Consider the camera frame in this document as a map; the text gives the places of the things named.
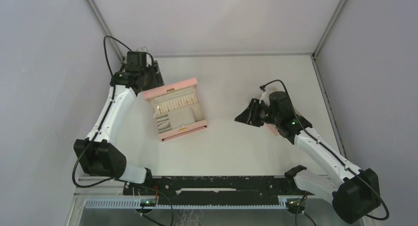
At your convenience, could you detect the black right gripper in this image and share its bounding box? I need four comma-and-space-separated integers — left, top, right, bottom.
235, 98, 280, 127

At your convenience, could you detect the black camera cable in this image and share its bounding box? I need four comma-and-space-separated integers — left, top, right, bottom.
71, 35, 156, 188
260, 79, 390, 221

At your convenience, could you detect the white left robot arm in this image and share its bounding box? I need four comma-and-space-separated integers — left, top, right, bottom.
73, 51, 208, 195

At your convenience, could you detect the pink jewelry box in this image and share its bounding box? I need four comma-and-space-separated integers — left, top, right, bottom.
142, 77, 208, 142

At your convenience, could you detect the pink jewelry drawer tray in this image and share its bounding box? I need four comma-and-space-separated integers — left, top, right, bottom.
266, 124, 279, 136

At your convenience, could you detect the black right camera cable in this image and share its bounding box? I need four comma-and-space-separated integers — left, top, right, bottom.
260, 79, 390, 221

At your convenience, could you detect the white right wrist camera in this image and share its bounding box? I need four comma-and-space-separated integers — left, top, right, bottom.
259, 87, 271, 105

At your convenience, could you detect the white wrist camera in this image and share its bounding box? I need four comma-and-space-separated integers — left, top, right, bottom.
259, 87, 271, 105
136, 46, 148, 53

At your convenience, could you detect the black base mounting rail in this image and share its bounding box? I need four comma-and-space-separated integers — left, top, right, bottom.
123, 173, 305, 207

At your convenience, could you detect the black left camera cable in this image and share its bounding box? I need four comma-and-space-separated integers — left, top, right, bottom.
71, 35, 156, 188

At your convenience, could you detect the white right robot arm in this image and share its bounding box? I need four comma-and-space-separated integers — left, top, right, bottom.
234, 91, 383, 224

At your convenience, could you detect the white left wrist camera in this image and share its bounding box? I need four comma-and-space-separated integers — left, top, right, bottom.
136, 46, 148, 53

